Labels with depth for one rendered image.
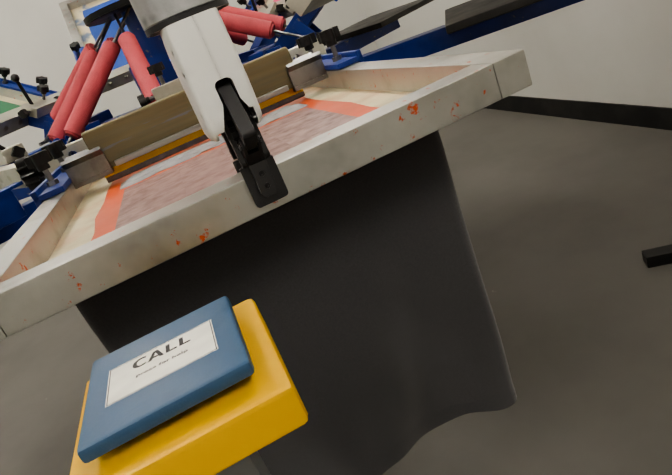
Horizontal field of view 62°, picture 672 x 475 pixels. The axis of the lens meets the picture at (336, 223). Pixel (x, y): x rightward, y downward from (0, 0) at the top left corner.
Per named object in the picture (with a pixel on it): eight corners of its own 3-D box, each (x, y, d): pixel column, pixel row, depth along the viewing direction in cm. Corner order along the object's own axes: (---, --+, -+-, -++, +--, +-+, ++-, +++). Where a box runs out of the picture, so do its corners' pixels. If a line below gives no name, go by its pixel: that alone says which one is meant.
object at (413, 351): (528, 400, 80) (442, 123, 65) (243, 572, 72) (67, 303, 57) (515, 389, 83) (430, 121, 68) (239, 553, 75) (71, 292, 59)
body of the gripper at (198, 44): (140, 26, 51) (195, 139, 55) (137, 14, 42) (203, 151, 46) (215, -4, 52) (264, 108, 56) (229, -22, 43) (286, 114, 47)
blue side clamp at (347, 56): (373, 85, 102) (360, 48, 100) (349, 96, 101) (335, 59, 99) (326, 84, 130) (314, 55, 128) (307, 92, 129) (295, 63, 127)
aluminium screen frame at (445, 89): (533, 84, 57) (524, 48, 56) (-38, 359, 47) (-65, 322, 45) (319, 81, 130) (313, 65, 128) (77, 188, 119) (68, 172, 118)
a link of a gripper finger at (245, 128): (201, 62, 47) (222, 113, 51) (231, 108, 42) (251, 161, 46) (214, 56, 47) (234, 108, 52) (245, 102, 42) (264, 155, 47)
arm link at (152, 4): (130, 5, 51) (145, 36, 51) (126, -9, 42) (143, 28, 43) (206, -24, 52) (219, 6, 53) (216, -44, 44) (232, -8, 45)
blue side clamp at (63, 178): (81, 218, 92) (59, 180, 90) (52, 231, 91) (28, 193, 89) (97, 186, 120) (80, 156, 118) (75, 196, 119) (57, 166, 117)
